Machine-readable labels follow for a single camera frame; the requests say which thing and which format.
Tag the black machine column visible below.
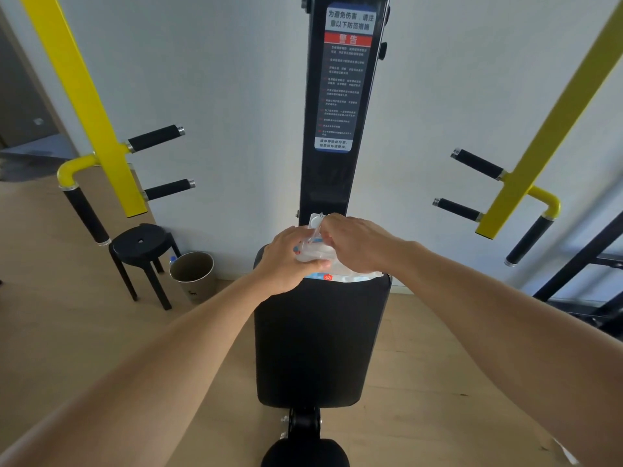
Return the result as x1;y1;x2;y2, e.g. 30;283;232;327
297;0;392;228

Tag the white shirt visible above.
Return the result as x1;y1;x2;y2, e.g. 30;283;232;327
552;436;583;467

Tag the person's right forearm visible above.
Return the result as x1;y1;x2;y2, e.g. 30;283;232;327
389;241;623;467

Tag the brown metal trash bin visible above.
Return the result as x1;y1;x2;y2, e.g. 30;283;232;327
169;251;217;305

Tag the black padded seat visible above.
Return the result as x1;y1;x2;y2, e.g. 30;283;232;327
252;245;393;409

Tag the black rounded pad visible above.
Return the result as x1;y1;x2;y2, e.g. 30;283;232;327
261;438;350;467

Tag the gray door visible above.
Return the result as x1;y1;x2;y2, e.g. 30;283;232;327
0;9;79;161

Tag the dark warning label sticker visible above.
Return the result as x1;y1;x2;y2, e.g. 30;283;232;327
314;2;378;154

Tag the blue white wet wipe pack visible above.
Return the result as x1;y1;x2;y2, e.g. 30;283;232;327
291;212;383;283

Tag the person's right hand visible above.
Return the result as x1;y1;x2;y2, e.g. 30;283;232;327
319;212;415;276

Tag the person's left hand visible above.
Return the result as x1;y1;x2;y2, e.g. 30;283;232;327
252;226;332;297

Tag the black round stool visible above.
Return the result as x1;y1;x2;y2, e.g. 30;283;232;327
108;223;182;311

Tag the person's left forearm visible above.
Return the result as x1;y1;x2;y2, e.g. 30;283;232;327
0;272;293;467

